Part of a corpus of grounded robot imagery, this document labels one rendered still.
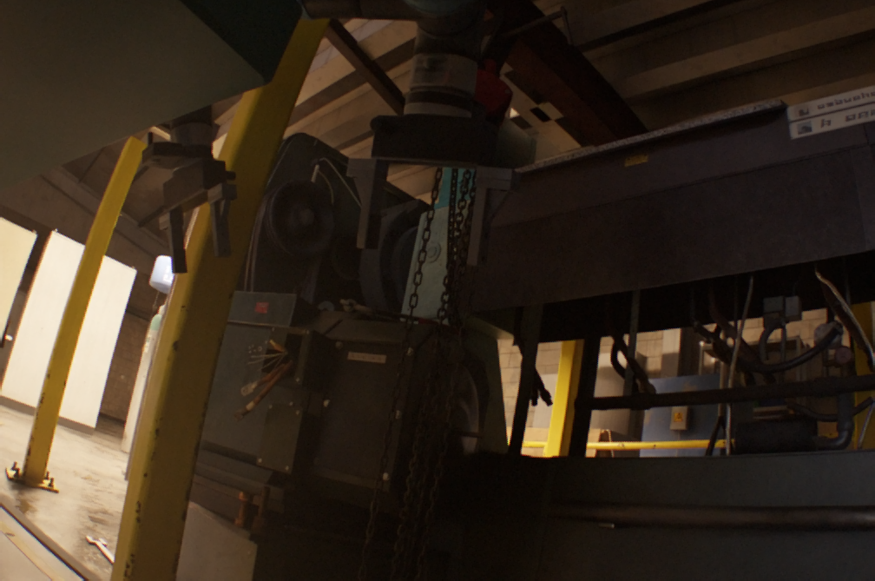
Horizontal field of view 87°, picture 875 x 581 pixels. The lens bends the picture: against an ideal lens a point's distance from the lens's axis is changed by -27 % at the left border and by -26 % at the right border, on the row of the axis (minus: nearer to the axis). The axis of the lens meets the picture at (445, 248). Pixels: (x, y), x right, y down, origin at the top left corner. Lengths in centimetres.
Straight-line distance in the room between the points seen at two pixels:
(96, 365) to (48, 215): 876
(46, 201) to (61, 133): 1501
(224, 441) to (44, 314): 559
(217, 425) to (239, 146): 71
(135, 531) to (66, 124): 78
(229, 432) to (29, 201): 1415
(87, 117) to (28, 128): 9
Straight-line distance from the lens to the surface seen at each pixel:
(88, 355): 706
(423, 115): 66
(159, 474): 109
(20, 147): 58
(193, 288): 110
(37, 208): 1544
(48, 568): 54
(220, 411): 155
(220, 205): 89
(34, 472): 277
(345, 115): 272
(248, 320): 156
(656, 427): 424
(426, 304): 208
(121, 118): 43
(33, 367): 696
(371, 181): 70
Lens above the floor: 48
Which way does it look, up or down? 23 degrees up
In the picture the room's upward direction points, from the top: 10 degrees clockwise
